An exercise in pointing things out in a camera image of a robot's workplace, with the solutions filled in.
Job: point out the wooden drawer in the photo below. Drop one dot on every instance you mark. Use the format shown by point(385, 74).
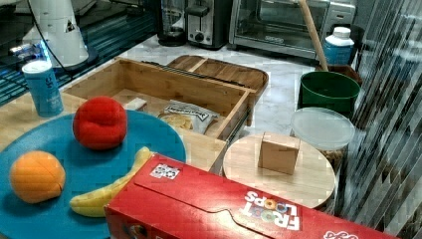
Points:
point(233, 103)

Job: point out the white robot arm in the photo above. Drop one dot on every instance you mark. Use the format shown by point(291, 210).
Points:
point(55, 28)

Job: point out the snack bag in drawer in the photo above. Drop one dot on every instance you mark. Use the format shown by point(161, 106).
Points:
point(187, 116)

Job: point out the white block in drawer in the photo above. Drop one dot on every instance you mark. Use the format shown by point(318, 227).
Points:
point(136, 104)

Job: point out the wooden cutting board tray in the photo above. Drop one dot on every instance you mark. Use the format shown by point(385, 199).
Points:
point(246, 77)

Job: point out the red Froot Loops box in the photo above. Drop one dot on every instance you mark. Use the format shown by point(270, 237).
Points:
point(168, 199)

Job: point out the black silver toaster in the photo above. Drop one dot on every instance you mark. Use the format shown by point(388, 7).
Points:
point(208, 22)

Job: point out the red plush apple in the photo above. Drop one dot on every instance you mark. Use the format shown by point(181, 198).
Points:
point(100, 123)

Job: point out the stainless toaster oven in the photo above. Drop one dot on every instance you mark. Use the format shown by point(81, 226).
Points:
point(279, 26)

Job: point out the jar with wooden lid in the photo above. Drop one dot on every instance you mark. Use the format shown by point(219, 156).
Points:
point(312, 184)

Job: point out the green measuring cup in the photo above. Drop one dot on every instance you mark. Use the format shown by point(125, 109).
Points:
point(328, 90)

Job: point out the blue round plate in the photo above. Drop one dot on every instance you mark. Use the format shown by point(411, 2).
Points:
point(86, 170)

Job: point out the wooden spoon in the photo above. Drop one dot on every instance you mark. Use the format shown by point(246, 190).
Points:
point(313, 33)

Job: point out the yellow plush banana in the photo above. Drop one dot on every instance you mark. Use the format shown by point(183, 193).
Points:
point(92, 204)

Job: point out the blue bottle white cap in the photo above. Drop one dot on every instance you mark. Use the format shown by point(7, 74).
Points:
point(338, 46)

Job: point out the blue shaker white lid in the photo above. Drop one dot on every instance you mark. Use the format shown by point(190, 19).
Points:
point(43, 87)

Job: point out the orange plush fruit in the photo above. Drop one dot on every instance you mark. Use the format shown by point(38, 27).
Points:
point(37, 176)

